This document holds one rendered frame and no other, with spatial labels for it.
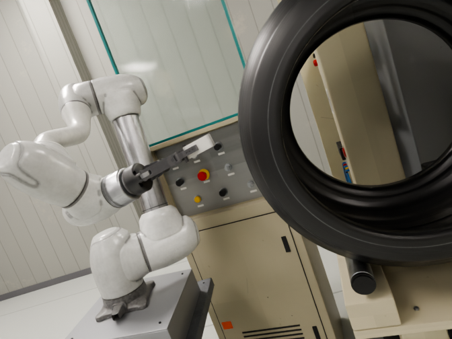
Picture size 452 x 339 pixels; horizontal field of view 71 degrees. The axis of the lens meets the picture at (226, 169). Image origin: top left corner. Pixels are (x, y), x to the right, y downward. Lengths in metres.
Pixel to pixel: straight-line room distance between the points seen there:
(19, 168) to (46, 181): 0.06
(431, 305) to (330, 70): 0.59
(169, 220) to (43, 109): 3.39
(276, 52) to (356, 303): 0.48
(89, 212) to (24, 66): 3.77
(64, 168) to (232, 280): 0.99
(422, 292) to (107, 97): 1.12
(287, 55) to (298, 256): 1.03
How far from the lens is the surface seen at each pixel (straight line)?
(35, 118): 4.48
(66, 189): 0.80
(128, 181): 0.79
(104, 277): 1.21
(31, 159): 0.77
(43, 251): 4.89
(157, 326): 1.10
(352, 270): 0.69
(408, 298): 0.80
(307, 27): 0.57
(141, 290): 1.26
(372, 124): 0.96
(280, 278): 1.50
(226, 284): 1.58
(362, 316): 0.72
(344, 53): 0.95
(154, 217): 1.19
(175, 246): 1.19
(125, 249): 1.18
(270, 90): 0.57
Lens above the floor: 1.28
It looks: 9 degrees down
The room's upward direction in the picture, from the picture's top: 20 degrees counter-clockwise
